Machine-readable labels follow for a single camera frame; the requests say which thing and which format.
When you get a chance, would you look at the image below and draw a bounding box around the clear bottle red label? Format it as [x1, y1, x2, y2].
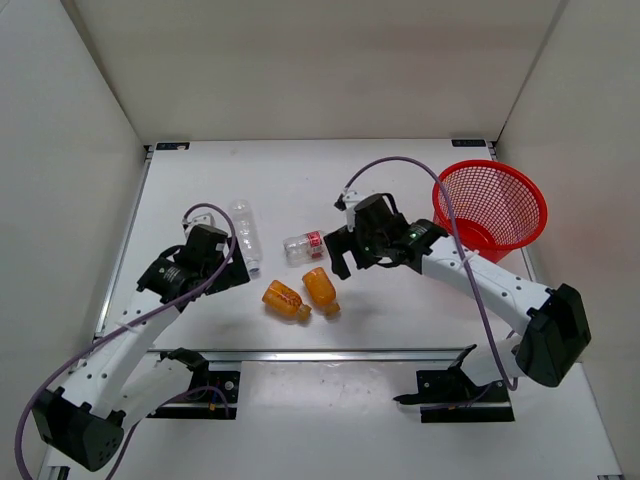
[283, 230, 327, 266]

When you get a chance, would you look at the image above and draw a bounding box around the orange bottle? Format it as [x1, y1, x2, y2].
[262, 280, 311, 322]
[302, 267, 341, 317]

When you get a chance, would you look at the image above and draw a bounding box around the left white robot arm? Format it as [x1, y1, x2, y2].
[31, 224, 249, 472]

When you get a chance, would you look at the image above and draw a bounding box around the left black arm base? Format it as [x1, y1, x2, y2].
[147, 348, 241, 421]

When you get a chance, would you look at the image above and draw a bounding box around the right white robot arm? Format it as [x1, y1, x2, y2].
[324, 191, 591, 405]

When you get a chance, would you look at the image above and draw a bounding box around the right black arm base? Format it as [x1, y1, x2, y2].
[393, 370, 515, 424]

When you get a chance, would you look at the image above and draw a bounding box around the red mesh plastic bin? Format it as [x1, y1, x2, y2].
[432, 159, 548, 263]

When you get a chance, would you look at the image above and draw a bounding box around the tall clear plastic bottle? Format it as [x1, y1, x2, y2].
[229, 199, 263, 276]

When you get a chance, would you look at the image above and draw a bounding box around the right black corner label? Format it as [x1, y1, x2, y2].
[451, 139, 487, 148]

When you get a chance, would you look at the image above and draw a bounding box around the black corner label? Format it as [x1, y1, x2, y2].
[155, 142, 190, 151]
[451, 139, 487, 148]

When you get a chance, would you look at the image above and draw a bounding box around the left black corner label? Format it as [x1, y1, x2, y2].
[155, 142, 190, 151]

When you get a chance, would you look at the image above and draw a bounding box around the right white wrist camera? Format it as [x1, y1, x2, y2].
[334, 190, 367, 223]

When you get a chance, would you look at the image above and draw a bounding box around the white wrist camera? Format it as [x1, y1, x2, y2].
[181, 213, 216, 234]
[334, 190, 367, 223]

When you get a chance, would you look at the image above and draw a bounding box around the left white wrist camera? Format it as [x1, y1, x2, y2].
[181, 213, 216, 234]

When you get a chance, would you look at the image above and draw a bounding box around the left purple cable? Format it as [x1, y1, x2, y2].
[13, 202, 238, 480]

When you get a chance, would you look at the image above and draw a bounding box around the aluminium left table rail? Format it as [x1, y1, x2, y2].
[93, 144, 155, 340]

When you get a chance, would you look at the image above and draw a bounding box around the aluminium table rail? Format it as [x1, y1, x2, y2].
[144, 347, 481, 364]
[93, 144, 155, 340]

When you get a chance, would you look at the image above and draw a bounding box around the aluminium front table rail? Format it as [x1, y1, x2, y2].
[144, 347, 481, 364]

